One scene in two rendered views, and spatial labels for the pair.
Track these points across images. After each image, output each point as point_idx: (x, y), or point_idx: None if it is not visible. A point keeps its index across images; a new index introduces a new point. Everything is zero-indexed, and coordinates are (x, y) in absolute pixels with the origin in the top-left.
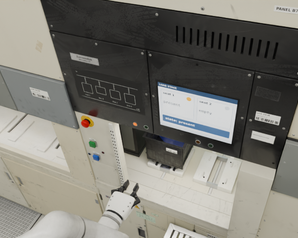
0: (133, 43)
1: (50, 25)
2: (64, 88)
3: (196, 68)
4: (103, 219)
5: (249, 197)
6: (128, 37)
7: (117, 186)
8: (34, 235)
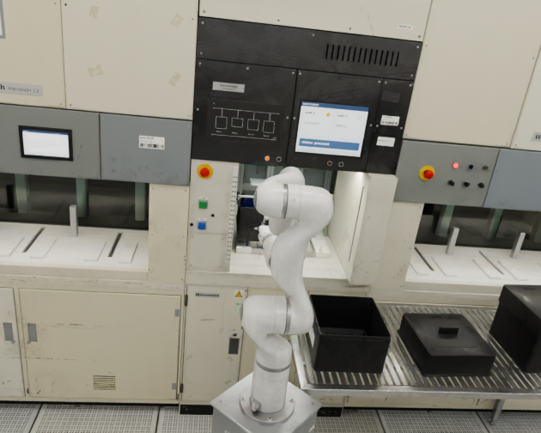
0: (285, 64)
1: (199, 52)
2: (191, 127)
3: (338, 81)
4: (270, 237)
5: (377, 209)
6: (282, 58)
7: (216, 269)
8: (292, 172)
